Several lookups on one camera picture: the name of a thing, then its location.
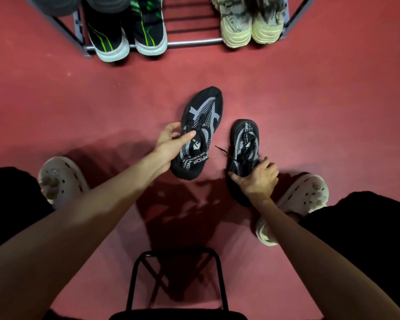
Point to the black sneaker orange marks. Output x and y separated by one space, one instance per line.
108 3
56 3

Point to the black sneaker green stripes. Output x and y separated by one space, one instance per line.
108 41
150 34

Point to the grey metal shoe rack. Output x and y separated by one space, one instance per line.
193 42

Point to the person's cream clog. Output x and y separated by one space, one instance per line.
306 193
63 179

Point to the person's right forearm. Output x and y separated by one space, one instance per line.
320 263

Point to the black folding stool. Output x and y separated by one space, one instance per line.
176 314

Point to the person's right hand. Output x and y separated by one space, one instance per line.
260 181

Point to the beige sneaker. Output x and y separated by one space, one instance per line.
268 28
235 28

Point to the dark grey sneaker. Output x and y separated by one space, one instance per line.
203 113

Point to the person's left hand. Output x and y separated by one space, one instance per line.
170 148

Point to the black sneaker white pattern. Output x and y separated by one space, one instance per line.
245 139

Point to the person's right cream clog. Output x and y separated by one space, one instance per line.
306 193

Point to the person's black trousers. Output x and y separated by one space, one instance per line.
370 236

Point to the person's left forearm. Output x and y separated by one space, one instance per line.
70 236

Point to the person's left cream clog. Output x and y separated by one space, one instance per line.
63 179

